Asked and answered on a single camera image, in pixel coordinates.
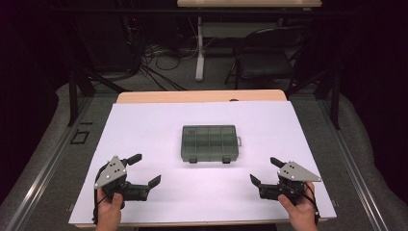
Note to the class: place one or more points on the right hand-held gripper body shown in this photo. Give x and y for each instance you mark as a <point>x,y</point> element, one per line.
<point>296,173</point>

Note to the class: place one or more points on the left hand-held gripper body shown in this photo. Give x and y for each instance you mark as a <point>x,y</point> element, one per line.
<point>110,173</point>

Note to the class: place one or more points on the grey clear plastic organizer box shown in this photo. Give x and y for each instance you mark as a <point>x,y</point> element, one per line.
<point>208,142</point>

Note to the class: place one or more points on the person's left hand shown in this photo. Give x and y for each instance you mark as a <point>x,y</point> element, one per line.
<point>109,211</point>

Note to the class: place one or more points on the person's right hand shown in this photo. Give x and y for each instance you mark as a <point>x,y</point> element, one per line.
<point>301,215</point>

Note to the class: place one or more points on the white board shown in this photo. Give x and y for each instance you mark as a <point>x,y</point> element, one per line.
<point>154,125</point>

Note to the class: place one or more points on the black metal stand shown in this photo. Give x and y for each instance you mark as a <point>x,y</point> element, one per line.
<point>335,102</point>
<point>73,96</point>

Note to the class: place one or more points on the wooden table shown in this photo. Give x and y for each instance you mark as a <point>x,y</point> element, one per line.
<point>198,96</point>

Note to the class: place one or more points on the black folding chair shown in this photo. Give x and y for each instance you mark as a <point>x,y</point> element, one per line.
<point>266,64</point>

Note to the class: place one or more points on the black horizontal bar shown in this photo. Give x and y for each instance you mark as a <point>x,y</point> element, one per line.
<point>128,11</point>

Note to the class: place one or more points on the white desk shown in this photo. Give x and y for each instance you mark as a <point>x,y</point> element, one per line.
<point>250,3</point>

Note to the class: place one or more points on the black floor socket frame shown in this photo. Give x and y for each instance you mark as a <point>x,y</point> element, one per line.
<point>79,137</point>

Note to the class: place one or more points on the metal floor rail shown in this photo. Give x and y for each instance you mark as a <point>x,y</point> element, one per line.
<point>48,166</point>
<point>352,166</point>

